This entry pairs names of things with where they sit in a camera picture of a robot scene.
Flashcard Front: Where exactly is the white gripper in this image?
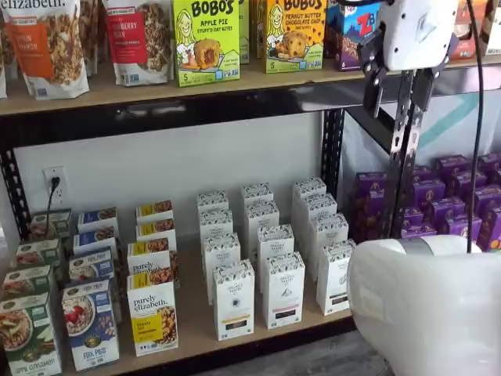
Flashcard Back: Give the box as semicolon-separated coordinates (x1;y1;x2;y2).
356;0;460;119

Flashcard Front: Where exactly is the white box green strip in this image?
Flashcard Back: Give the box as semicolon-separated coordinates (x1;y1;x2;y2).
299;193;338;259
291;178;328;232
315;240;356;316
308;213;349;283

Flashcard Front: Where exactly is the black metal shelf rack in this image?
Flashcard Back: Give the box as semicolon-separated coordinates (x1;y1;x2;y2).
420;54;501;97
0;58;422;376

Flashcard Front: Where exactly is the blue Z Bar box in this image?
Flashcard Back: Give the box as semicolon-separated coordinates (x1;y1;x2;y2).
326;0;380;73

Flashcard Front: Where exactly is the orange snack box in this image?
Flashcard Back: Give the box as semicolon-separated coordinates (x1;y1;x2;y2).
449;15;477;62

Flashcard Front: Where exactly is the wooden shelf board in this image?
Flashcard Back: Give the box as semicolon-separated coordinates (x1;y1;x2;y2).
0;52;371;117
445;49;501;71
58;222;355;375

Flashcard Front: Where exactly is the purple Annie's snack box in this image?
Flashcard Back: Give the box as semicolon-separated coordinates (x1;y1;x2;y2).
477;152;501;173
477;207;501;251
351;195;395;242
428;195;467;232
438;215;483;246
410;178;447;212
434;154;470;177
449;170;490;197
465;186;501;220
402;205;426;232
354;172;388;199

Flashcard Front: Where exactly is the orange Bobo's peanut butter box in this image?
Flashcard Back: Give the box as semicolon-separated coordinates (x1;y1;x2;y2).
265;0;328;74

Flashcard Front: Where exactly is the green Bobo's apple pie box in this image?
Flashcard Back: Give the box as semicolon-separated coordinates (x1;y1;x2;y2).
173;0;241;88
238;0;251;65

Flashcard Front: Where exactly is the white box pink strip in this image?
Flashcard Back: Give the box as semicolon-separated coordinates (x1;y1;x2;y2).
244;201;281;251
256;224;295;271
240;183;275;207
261;251;306;330

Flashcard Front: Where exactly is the white box yellow strip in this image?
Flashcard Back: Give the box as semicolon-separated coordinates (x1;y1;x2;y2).
196;190;230;215
198;209;235;240
212;260;256;342
202;233;242;305

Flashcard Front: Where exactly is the white yellow purely elizabeth box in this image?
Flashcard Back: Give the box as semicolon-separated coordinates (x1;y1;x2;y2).
135;218;177;248
135;200;175;226
126;270;180;357
127;237;181;281

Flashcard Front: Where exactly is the blue flax oatmeal box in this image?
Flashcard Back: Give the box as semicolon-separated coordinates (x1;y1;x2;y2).
61;278;121;372
68;246;115;285
73;226;118;255
77;206;118;234

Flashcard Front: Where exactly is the green oatmeal box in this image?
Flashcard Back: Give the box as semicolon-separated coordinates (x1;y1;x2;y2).
15;237;63;271
0;291;63;376
30;208;74;242
2;264;56;302

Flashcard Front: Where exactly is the granola bag red label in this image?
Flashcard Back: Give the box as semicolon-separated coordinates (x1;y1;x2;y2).
102;0;175;87

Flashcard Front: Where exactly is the granola bag orange label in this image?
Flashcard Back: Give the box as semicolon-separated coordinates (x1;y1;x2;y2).
77;0;109;78
2;0;90;101

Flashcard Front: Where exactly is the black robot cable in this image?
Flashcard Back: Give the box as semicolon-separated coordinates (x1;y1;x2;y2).
464;0;487;254

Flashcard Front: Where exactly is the white wall outlet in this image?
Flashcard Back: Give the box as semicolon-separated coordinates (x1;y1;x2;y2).
41;166;67;204

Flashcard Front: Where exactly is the black plug with cord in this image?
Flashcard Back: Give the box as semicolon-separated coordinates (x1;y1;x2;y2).
45;176;62;236

